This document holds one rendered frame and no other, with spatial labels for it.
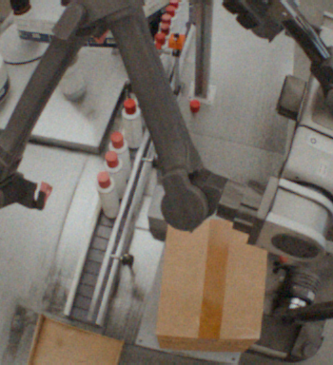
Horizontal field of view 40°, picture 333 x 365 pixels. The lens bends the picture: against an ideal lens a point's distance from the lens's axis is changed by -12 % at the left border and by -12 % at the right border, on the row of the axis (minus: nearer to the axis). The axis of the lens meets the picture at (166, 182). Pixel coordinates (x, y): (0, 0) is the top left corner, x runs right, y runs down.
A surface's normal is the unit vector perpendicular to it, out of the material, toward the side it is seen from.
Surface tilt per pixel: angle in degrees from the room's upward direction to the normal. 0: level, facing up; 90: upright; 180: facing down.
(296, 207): 0
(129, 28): 55
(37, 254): 0
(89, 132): 0
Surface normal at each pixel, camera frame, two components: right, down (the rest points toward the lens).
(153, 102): -0.27, 0.33
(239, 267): -0.02, -0.46
